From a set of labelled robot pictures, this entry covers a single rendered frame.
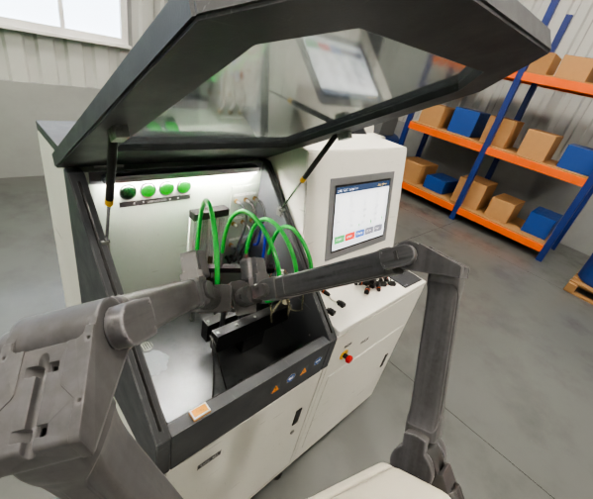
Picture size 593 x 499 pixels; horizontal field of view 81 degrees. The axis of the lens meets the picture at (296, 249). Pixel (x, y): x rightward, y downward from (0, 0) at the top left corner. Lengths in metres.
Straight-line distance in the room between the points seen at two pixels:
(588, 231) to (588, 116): 1.74
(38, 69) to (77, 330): 4.54
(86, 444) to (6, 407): 0.07
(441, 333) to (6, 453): 0.61
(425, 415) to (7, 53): 4.61
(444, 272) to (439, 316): 0.08
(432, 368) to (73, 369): 0.58
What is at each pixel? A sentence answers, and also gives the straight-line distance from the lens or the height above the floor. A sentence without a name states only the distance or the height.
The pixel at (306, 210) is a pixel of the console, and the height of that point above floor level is 1.34.
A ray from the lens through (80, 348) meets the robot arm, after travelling 0.33.
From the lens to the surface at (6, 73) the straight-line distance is 4.79.
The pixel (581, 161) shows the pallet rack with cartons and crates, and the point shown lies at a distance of 5.87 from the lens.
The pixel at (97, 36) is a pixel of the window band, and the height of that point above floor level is 1.53.
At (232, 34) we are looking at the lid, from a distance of 0.43.
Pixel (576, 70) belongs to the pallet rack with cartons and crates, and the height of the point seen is 2.32.
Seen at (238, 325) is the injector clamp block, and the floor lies 0.98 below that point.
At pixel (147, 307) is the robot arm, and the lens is 0.38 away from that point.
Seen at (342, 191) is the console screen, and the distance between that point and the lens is 1.44.
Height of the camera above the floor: 1.85
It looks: 30 degrees down
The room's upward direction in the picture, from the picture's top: 13 degrees clockwise
